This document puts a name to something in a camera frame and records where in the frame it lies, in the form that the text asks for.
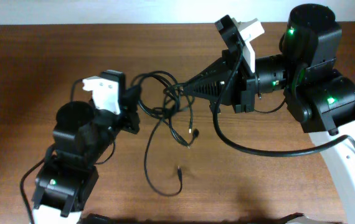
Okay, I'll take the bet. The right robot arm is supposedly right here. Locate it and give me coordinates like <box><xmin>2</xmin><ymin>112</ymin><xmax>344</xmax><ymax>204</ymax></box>
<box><xmin>183</xmin><ymin>4</ymin><xmax>355</xmax><ymax>223</ymax></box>

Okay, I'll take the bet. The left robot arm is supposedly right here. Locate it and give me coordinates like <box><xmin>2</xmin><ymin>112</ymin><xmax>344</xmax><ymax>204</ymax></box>
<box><xmin>27</xmin><ymin>70</ymin><xmax>141</xmax><ymax>223</ymax></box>

